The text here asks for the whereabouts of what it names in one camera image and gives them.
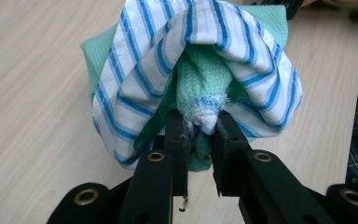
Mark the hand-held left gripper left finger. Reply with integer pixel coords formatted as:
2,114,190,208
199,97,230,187
163,108,198,198

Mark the teal garment with striped trim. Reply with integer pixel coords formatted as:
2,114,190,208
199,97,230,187
79,0,304,173

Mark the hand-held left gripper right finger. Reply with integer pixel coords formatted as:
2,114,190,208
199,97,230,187
209,110,254,198

